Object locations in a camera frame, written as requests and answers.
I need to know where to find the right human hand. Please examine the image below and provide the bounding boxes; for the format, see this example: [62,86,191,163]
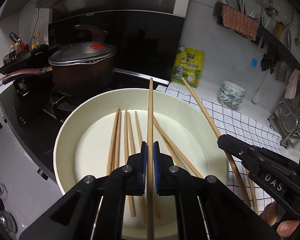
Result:
[259,200,300,238]

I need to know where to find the black white checkered cloth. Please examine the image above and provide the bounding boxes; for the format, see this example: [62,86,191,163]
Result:
[155,82,286,214]

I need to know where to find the lone wooden chopstick in basin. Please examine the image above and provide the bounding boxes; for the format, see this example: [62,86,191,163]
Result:
[134,111,142,147]

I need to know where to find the bottom blue floral bowl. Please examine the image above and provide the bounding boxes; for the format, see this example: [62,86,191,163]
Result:
[218,96,242,109]

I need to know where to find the blue floral bowl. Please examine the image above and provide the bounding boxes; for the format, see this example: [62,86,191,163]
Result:
[218,96,242,109]
[221,80,246,94]
[220,88,245,101]

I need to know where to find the middle blue floral bowl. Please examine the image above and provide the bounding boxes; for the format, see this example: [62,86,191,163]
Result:
[220,88,245,101]

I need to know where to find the metal rack stand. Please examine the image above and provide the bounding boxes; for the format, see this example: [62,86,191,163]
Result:
[268,101,300,148]

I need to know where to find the white dish brush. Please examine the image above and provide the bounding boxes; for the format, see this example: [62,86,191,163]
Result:
[251,70,270,105]

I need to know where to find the white oval plastic basin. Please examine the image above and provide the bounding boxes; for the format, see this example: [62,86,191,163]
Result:
[53,89,228,193]

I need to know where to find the top blue floral bowl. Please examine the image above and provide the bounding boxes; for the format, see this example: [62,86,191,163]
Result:
[221,80,246,94]

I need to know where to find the pink hanging cloth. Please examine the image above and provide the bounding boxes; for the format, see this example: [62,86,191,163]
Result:
[285,69,300,100]

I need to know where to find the black hanging rag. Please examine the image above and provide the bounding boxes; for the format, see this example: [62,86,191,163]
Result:
[260,54,281,75]

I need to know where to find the yellow green seasoning pouch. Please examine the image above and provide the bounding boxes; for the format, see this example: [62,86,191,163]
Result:
[171,47,205,88]

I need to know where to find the black gas stove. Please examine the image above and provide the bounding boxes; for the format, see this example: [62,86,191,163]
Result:
[0,68,170,181]

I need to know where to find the dark pot with lid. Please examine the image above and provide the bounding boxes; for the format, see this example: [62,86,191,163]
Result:
[48,24,118,95]

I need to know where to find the orange sponge cloth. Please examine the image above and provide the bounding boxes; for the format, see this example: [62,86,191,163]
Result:
[221,5,259,41]

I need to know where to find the black range hood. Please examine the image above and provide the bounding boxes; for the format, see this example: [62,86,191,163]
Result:
[35,0,190,82]

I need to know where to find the blue wall hook sticker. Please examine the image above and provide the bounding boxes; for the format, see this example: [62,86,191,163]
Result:
[251,59,257,68]

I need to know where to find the black wall utensil rail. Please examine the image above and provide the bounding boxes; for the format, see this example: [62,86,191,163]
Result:
[213,2,300,71]

